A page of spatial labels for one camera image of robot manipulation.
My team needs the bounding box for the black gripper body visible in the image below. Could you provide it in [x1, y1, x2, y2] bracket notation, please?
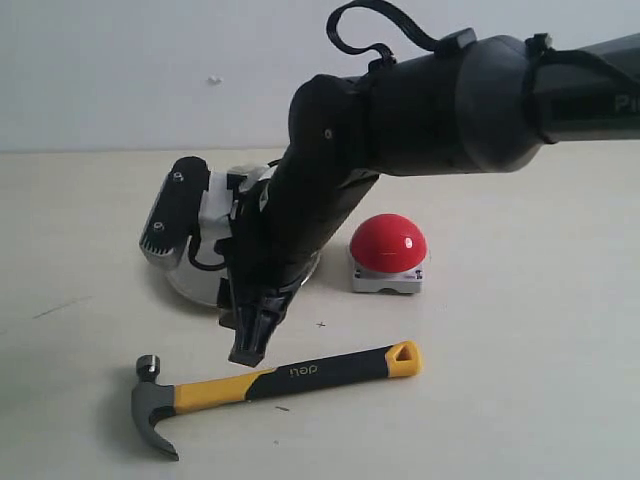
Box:
[219, 174, 345, 310]

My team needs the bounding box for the yellow black claw hammer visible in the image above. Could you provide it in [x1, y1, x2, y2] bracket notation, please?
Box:
[131, 341, 424, 461]

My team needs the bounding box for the red dome push button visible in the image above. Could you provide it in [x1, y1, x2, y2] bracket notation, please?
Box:
[348, 213, 429, 295]

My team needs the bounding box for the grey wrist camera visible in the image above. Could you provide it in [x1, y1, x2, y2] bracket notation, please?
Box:
[139, 156, 226, 272]

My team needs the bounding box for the round stainless steel plate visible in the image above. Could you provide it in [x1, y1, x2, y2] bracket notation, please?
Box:
[166, 252, 232, 310]

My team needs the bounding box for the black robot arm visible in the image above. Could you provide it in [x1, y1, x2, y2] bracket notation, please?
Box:
[216, 34, 639, 367]

